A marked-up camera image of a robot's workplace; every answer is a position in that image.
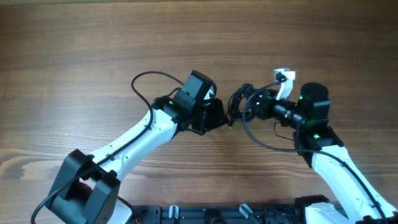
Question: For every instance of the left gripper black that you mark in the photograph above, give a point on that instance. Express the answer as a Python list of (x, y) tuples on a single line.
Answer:
[(219, 119)]

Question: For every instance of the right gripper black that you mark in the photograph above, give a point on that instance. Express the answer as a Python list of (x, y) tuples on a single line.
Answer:
[(259, 104)]

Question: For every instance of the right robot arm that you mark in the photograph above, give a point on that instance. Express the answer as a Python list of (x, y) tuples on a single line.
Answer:
[(326, 154)]

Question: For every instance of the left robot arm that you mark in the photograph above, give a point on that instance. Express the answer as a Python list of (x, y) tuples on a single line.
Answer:
[(86, 187)]

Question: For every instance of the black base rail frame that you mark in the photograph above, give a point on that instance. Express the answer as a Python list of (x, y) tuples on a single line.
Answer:
[(269, 214)]

